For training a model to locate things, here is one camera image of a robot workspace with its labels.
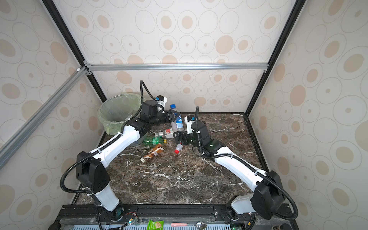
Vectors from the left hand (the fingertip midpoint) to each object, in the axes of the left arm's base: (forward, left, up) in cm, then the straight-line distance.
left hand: (180, 112), depth 78 cm
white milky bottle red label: (-5, +2, -29) cm, 29 cm away
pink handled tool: (-48, 0, -29) cm, 56 cm away
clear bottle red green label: (+5, +10, -26) cm, 28 cm away
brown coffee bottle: (-9, +16, -26) cm, 31 cm away
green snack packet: (-49, +11, -28) cm, 57 cm away
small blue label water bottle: (-7, +1, -3) cm, 8 cm away
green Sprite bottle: (-2, +18, -26) cm, 32 cm away
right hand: (-8, -3, -7) cm, 11 cm away
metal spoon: (-48, -11, -32) cm, 59 cm away
